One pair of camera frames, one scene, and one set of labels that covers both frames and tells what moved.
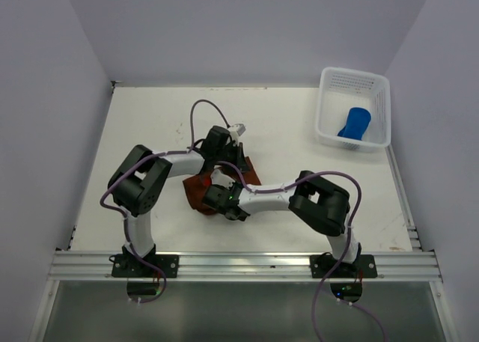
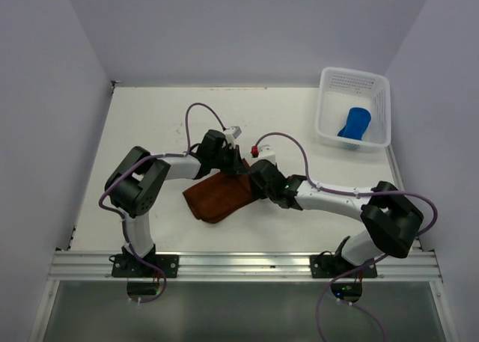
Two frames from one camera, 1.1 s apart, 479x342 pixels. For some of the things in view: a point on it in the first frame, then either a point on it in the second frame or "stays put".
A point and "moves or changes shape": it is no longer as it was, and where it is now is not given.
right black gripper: [230, 188] to [255, 192]
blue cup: [358, 120] stays put
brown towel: [194, 186] moves or changes shape
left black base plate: [131, 266] stays put
